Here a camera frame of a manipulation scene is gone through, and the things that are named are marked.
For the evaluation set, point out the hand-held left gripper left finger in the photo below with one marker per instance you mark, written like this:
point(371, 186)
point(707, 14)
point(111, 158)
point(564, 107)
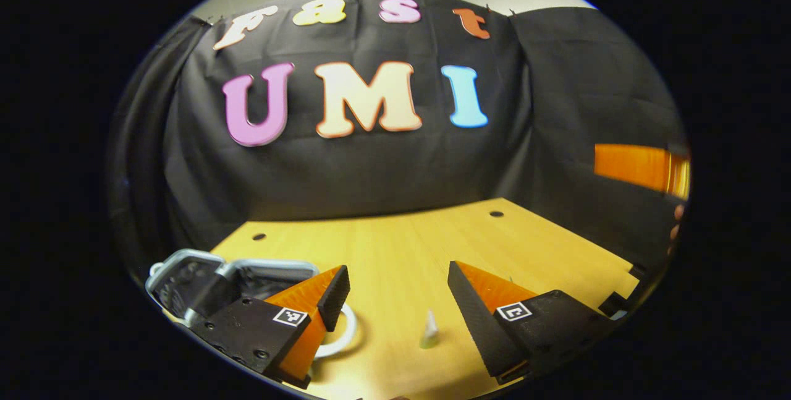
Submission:
point(335, 298)

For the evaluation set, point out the small white cone-capped tube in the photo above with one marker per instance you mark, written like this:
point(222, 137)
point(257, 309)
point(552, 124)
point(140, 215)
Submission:
point(430, 332)

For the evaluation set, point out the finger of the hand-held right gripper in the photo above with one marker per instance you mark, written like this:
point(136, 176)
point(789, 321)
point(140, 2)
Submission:
point(636, 166)

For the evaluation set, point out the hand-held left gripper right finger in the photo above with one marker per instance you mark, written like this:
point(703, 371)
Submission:
point(476, 319)

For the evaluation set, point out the black table clamp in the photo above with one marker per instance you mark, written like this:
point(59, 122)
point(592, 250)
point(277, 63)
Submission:
point(618, 304)

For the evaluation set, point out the black backdrop cloth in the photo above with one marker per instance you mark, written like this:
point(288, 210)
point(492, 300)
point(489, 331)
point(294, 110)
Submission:
point(371, 171)

